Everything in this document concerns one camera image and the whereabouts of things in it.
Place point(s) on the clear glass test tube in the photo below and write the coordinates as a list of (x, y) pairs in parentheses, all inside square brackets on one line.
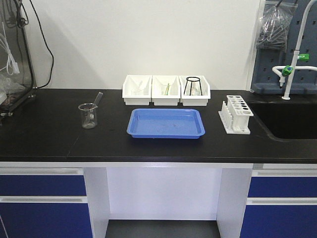
[(96, 102)]

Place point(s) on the white test tube rack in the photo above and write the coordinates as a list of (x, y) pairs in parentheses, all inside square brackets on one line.
[(235, 114)]

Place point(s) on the grey pegboard drying rack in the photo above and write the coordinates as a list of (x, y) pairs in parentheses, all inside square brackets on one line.
[(265, 81)]

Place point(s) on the blue plastic tray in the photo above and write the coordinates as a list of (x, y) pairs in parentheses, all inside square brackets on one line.
[(166, 124)]

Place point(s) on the middle white storage bin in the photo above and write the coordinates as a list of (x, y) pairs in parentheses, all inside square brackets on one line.
[(159, 82)]

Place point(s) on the white storage bin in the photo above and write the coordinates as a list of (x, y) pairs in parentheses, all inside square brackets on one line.
[(130, 82), (195, 100), (159, 82)]

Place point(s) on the glass beaker in middle bin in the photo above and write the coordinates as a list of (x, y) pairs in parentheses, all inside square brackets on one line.
[(163, 93)]

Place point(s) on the left white storage bin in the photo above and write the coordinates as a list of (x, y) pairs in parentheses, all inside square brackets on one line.
[(130, 82)]

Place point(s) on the glassware in left bin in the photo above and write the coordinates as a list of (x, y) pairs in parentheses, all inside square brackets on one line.
[(137, 90)]

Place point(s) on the right white storage bin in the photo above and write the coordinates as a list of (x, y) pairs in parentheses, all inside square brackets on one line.
[(195, 100)]

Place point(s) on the glass flask in bin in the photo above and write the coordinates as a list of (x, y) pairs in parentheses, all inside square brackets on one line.
[(195, 89)]

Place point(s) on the upper right blue drawer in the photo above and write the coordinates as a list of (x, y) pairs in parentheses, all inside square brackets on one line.
[(283, 187)]

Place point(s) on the blue drawer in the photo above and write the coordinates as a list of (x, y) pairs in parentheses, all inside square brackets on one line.
[(45, 220), (279, 221), (283, 187), (42, 185)]

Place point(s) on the black sink basin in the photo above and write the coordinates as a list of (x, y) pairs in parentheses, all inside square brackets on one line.
[(288, 120)]

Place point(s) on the white lab faucet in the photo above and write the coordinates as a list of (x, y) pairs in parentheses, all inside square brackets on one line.
[(296, 56)]

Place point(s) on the clear plastic bag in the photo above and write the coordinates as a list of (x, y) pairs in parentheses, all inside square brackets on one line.
[(275, 24)]

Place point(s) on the lower right blue drawer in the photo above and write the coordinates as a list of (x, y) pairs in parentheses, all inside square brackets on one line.
[(279, 221)]

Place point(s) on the upper left blue drawer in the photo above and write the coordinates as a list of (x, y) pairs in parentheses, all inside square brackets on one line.
[(42, 185)]

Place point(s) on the lower left blue drawer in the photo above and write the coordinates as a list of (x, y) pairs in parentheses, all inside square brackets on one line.
[(45, 220)]

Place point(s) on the black wire tripod stand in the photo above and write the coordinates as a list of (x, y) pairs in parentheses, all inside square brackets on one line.
[(189, 81)]

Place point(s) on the transparent enclosure with frame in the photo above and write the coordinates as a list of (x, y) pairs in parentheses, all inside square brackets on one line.
[(17, 82)]

